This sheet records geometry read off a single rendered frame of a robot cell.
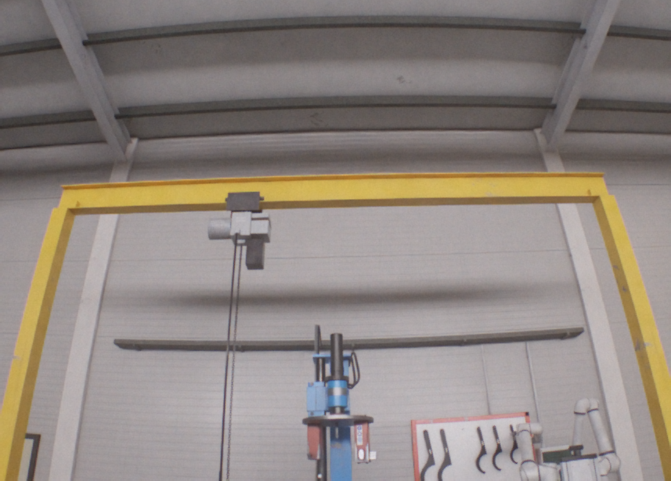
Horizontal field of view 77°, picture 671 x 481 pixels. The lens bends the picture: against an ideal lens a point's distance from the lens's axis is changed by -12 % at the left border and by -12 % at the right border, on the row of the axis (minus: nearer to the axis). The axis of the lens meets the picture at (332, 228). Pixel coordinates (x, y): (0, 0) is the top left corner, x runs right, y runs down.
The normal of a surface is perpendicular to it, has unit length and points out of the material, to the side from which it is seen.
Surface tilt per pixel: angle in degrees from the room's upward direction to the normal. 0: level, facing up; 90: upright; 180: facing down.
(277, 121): 173
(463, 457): 90
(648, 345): 90
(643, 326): 90
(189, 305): 90
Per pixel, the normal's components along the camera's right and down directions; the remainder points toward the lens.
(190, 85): 0.02, 0.81
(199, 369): -0.02, -0.49
